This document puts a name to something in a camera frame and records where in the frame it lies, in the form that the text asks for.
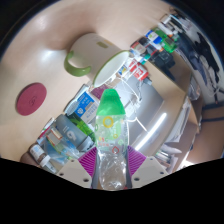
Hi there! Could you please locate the blue and white box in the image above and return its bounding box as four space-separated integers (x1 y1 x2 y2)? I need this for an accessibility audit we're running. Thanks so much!
64 91 101 123

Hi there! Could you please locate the grey shaker bottle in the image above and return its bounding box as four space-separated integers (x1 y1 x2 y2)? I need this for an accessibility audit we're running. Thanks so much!
54 114 96 153

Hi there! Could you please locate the red and white can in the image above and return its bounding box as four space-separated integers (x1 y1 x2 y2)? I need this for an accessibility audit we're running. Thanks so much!
128 61 149 81

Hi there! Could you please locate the wooden shelf unit with books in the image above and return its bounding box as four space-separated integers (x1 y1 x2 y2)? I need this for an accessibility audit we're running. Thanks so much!
146 89 214 174

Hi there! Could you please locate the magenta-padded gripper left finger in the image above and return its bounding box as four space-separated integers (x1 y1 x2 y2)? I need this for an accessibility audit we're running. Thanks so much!
57 146 101 189

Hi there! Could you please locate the green box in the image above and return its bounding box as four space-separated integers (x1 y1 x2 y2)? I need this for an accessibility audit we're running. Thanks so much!
156 28 179 53

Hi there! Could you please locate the pink snack pouch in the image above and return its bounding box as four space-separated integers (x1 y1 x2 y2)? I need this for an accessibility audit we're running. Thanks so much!
89 84 109 99

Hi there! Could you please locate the brown jar with white lid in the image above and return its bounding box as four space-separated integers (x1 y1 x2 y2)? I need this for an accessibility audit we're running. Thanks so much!
29 143 53 168

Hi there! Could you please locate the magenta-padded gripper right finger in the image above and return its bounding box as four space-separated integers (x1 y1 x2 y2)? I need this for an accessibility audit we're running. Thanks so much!
125 145 169 189

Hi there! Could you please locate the long white light bar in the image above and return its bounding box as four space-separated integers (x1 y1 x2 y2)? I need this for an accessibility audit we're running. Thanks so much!
134 112 168 151

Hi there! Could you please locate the flat round red coaster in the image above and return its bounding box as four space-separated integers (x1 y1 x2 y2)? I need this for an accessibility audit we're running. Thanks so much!
15 82 48 117

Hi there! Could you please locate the clear bottle with green cap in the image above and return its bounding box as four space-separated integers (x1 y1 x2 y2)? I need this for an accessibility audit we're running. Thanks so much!
94 88 129 192

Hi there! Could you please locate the small white blue-labelled bottle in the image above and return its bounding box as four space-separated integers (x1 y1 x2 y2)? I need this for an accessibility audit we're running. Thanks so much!
145 29 163 45

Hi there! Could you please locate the white mug with green handle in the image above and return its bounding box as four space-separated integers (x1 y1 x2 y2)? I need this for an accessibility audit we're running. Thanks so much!
64 32 132 88

